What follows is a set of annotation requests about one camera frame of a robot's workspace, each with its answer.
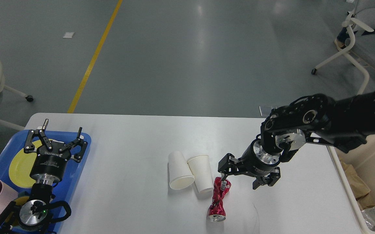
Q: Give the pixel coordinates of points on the person foot behind chair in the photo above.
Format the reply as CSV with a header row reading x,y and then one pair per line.
x,y
340,40

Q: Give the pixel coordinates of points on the beige plastic bin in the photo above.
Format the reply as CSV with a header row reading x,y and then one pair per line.
x,y
363,160

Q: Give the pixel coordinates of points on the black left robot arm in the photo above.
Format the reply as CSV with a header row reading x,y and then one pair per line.
x,y
41,208

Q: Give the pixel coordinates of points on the crushed red soda can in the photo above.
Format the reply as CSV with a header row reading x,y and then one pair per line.
x,y
216,211

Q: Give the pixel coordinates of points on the white paper cup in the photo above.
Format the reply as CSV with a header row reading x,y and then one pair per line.
x,y
201,170
180,175

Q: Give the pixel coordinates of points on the yellow plastic plate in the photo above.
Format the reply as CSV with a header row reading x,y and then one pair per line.
x,y
20,168

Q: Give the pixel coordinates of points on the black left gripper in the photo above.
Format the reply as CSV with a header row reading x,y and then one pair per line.
x,y
52,164

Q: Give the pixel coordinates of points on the white office chair right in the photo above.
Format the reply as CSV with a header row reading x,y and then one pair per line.
x,y
360,26

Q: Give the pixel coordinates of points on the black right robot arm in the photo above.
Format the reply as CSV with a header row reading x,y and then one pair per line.
x,y
315,119

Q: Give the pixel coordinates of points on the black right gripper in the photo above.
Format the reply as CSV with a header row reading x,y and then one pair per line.
x,y
254,162

